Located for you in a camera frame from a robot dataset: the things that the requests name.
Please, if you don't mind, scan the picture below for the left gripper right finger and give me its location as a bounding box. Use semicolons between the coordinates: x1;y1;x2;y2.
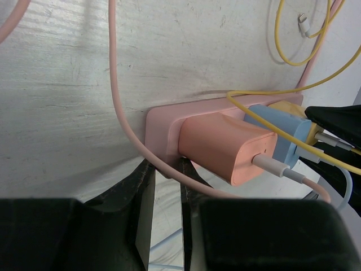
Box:
179;157;356;271

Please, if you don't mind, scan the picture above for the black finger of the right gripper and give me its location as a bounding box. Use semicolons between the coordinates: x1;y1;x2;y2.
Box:
305;105;360;149

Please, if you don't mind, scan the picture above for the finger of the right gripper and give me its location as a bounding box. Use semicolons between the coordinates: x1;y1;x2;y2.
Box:
298;141;361;218

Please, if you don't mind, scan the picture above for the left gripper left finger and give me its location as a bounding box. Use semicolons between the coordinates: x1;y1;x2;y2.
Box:
1;160;155;270

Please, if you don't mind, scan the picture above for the yellow charger plug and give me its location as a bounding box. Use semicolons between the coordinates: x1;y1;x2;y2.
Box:
267;100;324;146

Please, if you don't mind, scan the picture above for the blue charger plug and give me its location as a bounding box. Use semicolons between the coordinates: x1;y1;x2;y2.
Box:
243;104;312;170

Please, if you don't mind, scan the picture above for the pink charger plug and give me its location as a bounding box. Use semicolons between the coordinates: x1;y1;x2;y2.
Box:
178;113;278;186

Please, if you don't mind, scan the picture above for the pink power strip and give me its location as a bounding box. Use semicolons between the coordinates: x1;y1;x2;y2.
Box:
145;98;289;186

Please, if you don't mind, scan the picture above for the pink charger cable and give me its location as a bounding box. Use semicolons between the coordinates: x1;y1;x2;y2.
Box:
0;0;331;203

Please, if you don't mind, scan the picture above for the yellow charger cable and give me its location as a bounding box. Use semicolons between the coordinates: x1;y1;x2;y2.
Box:
227;0;361;175

